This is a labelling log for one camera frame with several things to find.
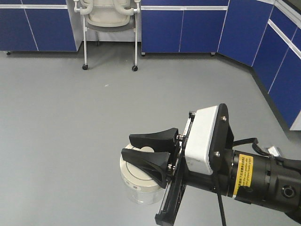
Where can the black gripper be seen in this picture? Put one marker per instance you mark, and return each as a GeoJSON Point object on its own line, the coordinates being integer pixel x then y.
{"type": "Point", "coordinates": [155, 164]}

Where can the glass jar with cream lid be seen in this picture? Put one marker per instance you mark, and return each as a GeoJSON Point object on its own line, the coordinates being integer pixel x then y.
{"type": "Point", "coordinates": [140, 188]}

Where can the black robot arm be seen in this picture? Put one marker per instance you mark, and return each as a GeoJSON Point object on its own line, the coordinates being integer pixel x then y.
{"type": "Point", "coordinates": [258, 176]}

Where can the blue lab cabinet far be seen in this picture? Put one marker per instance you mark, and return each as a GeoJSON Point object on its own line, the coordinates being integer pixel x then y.
{"type": "Point", "coordinates": [182, 26]}

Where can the blue lab cabinet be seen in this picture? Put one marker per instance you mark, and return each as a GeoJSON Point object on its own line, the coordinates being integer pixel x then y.
{"type": "Point", "coordinates": [266, 35]}
{"type": "Point", "coordinates": [182, 26]}

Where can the beige office chair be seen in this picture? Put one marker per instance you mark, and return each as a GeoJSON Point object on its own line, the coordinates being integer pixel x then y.
{"type": "Point", "coordinates": [108, 16]}

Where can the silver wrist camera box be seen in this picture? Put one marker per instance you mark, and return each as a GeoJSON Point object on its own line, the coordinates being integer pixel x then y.
{"type": "Point", "coordinates": [199, 140]}

